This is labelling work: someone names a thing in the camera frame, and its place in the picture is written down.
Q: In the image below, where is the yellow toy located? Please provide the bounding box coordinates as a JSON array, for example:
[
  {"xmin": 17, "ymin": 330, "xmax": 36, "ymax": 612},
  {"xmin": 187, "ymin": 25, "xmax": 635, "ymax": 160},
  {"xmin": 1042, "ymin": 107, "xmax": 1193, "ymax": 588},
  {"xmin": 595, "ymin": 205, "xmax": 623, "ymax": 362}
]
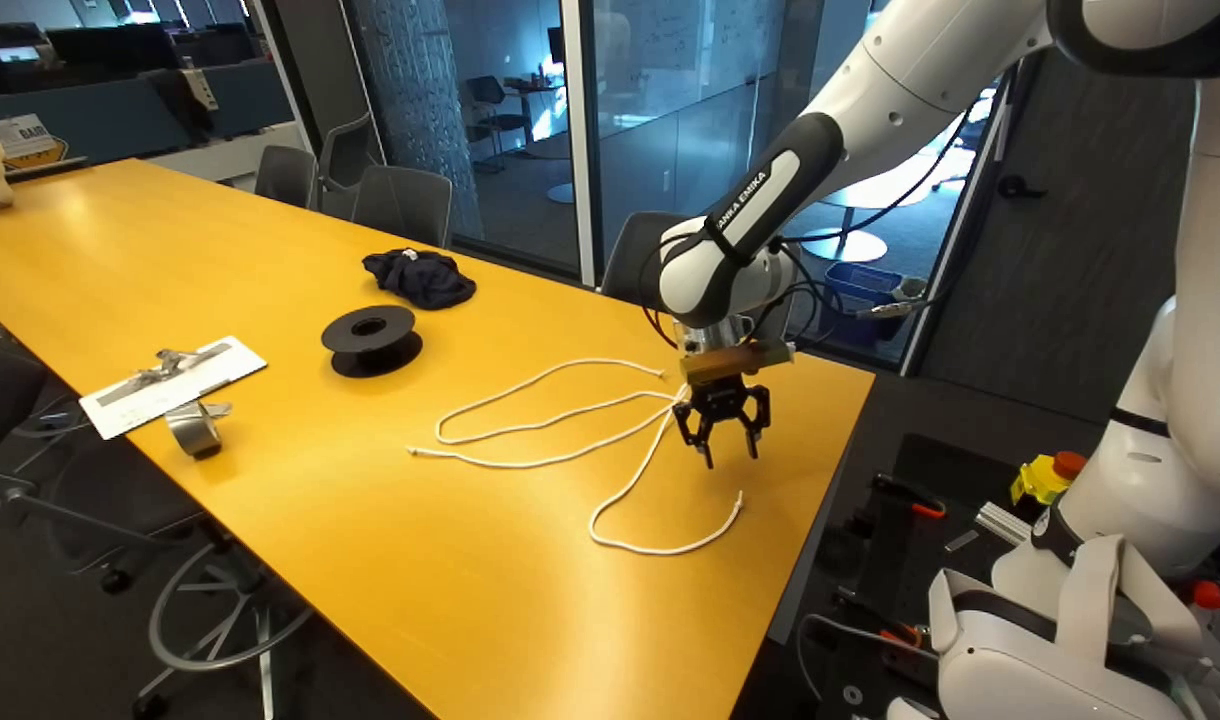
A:
[{"xmin": 1009, "ymin": 454, "xmax": 1085, "ymax": 505}]

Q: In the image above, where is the black cap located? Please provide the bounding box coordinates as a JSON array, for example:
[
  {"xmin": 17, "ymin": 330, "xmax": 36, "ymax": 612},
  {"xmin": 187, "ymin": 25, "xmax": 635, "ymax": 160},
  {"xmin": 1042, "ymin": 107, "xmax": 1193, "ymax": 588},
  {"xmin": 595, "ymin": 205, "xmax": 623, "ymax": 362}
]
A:
[{"xmin": 363, "ymin": 249, "xmax": 475, "ymax": 307}]

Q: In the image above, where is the dark office chair left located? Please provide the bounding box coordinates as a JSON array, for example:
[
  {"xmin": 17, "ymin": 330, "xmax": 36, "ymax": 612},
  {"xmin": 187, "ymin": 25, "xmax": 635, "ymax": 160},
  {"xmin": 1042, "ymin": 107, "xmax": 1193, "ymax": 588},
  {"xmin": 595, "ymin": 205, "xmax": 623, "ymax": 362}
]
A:
[{"xmin": 0, "ymin": 334, "xmax": 311, "ymax": 720}]

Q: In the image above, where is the grey office chair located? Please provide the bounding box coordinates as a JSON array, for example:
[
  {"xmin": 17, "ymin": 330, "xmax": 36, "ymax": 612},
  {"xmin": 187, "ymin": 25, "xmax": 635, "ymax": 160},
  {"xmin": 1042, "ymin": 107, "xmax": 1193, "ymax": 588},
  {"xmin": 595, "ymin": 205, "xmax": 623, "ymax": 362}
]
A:
[
  {"xmin": 599, "ymin": 212, "xmax": 677, "ymax": 307},
  {"xmin": 258, "ymin": 146, "xmax": 316, "ymax": 209},
  {"xmin": 352, "ymin": 165, "xmax": 453, "ymax": 245}
]

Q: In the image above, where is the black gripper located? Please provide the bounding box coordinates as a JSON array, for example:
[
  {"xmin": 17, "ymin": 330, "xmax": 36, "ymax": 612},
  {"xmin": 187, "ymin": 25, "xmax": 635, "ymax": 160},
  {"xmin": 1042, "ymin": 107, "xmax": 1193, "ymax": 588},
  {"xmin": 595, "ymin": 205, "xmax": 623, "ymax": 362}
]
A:
[{"xmin": 671, "ymin": 376, "xmax": 774, "ymax": 469}]

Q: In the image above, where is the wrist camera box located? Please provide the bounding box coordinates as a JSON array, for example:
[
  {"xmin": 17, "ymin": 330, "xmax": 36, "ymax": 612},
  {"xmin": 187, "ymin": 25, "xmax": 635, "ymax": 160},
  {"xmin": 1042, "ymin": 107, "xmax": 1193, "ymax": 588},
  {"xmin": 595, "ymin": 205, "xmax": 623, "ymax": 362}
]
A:
[{"xmin": 682, "ymin": 346, "xmax": 791, "ymax": 385}]

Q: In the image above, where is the metal tape dispenser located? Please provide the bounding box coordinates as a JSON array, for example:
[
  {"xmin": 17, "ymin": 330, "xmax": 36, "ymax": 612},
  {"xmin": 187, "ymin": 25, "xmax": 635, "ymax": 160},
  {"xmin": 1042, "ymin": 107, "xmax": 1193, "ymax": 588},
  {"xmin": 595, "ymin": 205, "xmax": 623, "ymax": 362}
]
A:
[{"xmin": 164, "ymin": 406, "xmax": 223, "ymax": 462}]

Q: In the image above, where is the blue box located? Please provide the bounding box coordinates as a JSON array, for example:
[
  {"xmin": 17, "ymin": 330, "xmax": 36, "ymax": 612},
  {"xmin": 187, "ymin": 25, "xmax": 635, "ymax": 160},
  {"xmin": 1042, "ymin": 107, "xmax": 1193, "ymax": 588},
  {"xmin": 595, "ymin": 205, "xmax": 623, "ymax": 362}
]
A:
[{"xmin": 822, "ymin": 264, "xmax": 929, "ymax": 348}]

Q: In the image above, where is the grey office chair far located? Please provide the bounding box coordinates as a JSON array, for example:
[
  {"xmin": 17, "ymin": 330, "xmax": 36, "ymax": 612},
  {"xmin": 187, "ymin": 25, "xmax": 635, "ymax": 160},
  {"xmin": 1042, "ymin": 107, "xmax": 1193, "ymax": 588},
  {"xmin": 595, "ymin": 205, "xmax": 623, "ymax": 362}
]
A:
[{"xmin": 258, "ymin": 146, "xmax": 316, "ymax": 209}]

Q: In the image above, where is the grey office chair middle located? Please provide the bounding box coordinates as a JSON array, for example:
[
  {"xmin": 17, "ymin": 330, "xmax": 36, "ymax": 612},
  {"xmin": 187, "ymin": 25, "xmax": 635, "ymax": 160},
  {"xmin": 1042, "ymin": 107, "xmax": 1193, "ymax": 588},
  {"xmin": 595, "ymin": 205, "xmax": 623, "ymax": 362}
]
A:
[{"xmin": 352, "ymin": 165, "xmax": 453, "ymax": 245}]

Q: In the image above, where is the white paper sheet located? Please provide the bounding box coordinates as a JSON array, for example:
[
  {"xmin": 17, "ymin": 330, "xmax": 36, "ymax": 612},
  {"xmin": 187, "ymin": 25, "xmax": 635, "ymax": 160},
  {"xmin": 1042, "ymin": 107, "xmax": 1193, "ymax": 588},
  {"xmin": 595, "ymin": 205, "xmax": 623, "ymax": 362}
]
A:
[{"xmin": 79, "ymin": 338, "xmax": 266, "ymax": 441}]

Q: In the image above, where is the long white rope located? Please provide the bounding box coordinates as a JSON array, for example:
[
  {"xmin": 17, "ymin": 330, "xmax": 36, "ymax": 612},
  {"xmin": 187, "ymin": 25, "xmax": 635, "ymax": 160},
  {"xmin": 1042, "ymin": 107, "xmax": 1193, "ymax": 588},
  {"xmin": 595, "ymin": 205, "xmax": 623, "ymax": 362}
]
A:
[{"xmin": 407, "ymin": 354, "xmax": 682, "ymax": 471}]

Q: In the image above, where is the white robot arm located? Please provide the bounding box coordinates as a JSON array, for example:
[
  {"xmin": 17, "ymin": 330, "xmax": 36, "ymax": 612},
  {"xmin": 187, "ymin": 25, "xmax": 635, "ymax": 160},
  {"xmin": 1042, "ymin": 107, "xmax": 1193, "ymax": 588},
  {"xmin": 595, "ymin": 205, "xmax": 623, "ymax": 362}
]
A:
[{"xmin": 656, "ymin": 0, "xmax": 1220, "ymax": 580}]

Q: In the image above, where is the black filament spool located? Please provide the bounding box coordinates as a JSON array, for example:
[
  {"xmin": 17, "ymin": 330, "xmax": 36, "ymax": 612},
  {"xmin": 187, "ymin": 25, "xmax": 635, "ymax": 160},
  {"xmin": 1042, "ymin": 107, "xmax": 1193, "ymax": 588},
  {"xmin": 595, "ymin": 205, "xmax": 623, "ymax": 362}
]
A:
[{"xmin": 320, "ymin": 306, "xmax": 425, "ymax": 376}]

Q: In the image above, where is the grey office chair near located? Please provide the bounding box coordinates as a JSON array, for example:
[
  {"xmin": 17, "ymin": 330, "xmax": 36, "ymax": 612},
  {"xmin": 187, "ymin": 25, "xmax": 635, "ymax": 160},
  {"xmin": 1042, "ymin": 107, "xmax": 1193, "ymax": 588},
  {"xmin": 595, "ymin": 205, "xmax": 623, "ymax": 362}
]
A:
[{"xmin": 599, "ymin": 212, "xmax": 677, "ymax": 307}]

